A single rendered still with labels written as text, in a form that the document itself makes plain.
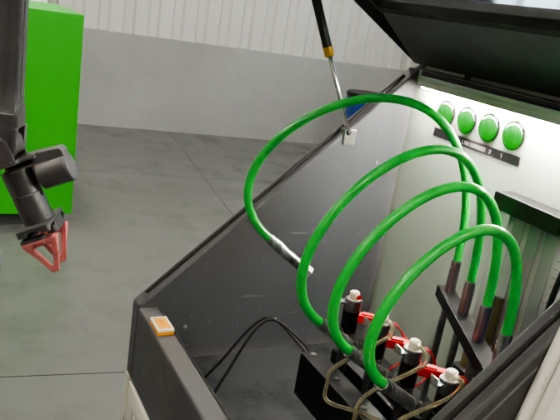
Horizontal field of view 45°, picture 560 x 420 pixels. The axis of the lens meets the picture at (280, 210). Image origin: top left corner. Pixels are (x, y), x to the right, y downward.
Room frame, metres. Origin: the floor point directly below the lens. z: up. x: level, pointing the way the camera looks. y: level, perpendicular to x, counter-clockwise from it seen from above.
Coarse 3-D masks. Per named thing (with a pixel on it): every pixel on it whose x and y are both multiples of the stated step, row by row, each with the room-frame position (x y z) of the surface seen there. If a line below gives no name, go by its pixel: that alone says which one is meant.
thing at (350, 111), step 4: (348, 92) 7.19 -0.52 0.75; (352, 92) 7.13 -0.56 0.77; (356, 92) 7.15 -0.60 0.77; (360, 92) 7.21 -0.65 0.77; (364, 92) 7.28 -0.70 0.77; (368, 92) 7.35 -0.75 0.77; (372, 92) 7.42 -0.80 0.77; (376, 92) 7.47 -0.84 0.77; (348, 96) 7.23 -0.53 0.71; (352, 96) 7.11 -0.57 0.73; (360, 104) 7.04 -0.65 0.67; (364, 104) 7.02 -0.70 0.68; (348, 108) 7.17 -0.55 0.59; (352, 108) 7.11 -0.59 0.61; (356, 108) 7.07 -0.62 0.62; (348, 112) 7.16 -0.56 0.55; (352, 112) 7.10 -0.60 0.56; (348, 116) 7.15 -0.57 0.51
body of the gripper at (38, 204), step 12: (36, 192) 1.17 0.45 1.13; (24, 204) 1.15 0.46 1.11; (36, 204) 1.16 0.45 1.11; (48, 204) 1.19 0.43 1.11; (24, 216) 1.16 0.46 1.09; (36, 216) 1.16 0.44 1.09; (48, 216) 1.17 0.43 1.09; (24, 228) 1.15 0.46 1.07; (36, 228) 1.14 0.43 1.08; (48, 228) 1.14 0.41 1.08
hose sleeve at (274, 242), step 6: (270, 240) 1.05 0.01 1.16; (276, 240) 1.06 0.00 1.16; (270, 246) 1.06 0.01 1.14; (276, 246) 1.05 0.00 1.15; (282, 246) 1.06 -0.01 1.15; (282, 252) 1.06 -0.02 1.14; (288, 252) 1.06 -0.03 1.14; (288, 258) 1.06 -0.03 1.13; (294, 258) 1.06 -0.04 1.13; (300, 258) 1.07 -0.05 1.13; (294, 264) 1.06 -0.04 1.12
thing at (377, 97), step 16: (368, 96) 1.07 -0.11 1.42; (384, 96) 1.07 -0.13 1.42; (400, 96) 1.08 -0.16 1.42; (320, 112) 1.06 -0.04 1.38; (432, 112) 1.08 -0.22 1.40; (288, 128) 1.06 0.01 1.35; (448, 128) 1.08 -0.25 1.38; (272, 144) 1.05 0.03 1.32; (256, 160) 1.05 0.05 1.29; (464, 176) 1.09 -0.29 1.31; (464, 192) 1.09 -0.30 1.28; (464, 208) 1.09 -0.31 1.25; (256, 224) 1.05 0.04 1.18; (464, 224) 1.09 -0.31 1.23
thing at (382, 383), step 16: (448, 240) 0.76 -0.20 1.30; (464, 240) 0.76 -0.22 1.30; (512, 240) 0.80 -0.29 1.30; (432, 256) 0.74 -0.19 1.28; (512, 256) 0.81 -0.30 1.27; (416, 272) 0.73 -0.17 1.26; (512, 272) 0.82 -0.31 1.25; (400, 288) 0.72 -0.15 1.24; (512, 288) 0.82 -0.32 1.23; (384, 304) 0.72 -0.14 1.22; (512, 304) 0.82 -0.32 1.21; (384, 320) 0.72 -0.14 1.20; (512, 320) 0.82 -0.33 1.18; (368, 336) 0.71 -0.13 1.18; (368, 352) 0.71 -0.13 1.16; (496, 352) 0.82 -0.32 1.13; (368, 368) 0.72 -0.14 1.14; (384, 384) 0.73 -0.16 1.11; (400, 400) 0.74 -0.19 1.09; (416, 400) 0.76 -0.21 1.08; (416, 416) 0.76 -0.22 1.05
